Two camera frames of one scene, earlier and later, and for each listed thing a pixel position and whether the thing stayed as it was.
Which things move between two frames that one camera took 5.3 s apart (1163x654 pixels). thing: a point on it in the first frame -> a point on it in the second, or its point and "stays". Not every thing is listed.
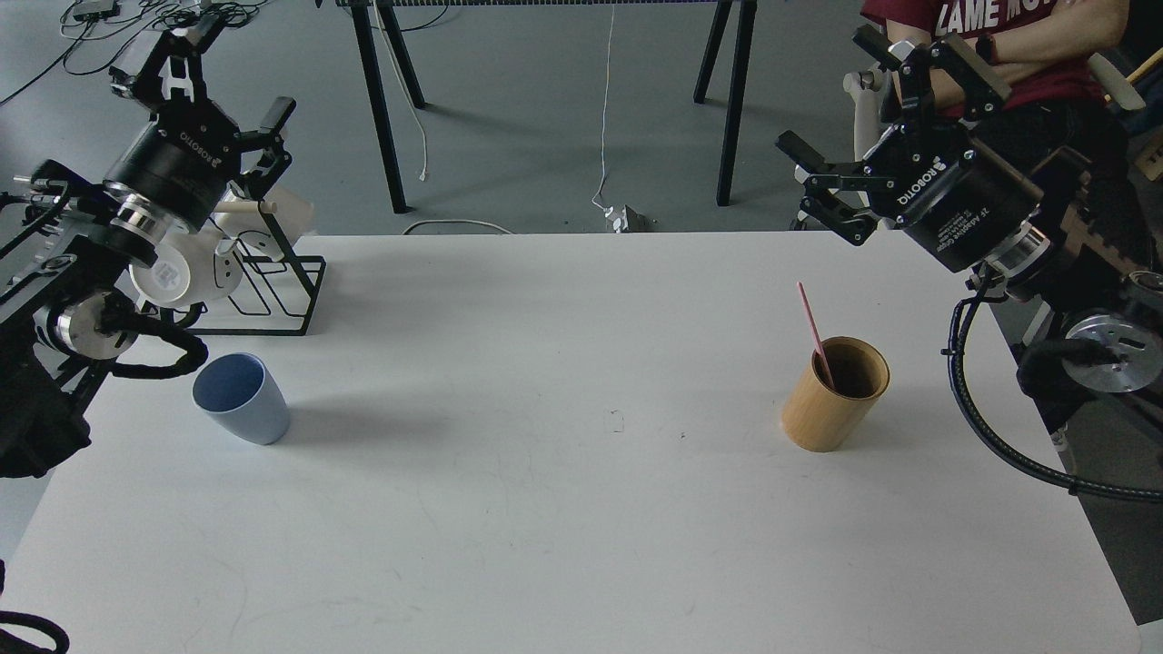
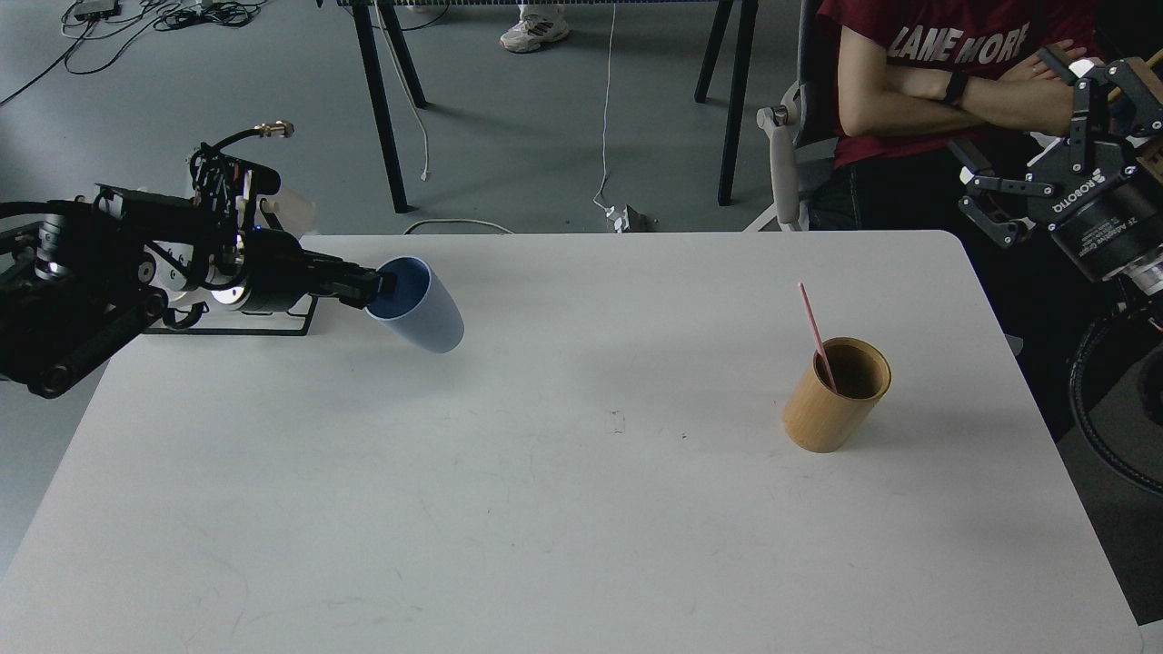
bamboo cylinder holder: (818, 418) stays
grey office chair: (867, 87) -> (803, 130)
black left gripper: (183, 160) -> (278, 270)
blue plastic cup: (236, 390) -> (420, 310)
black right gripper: (943, 185) -> (1103, 214)
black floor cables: (113, 27) stays
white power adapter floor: (620, 218) stays
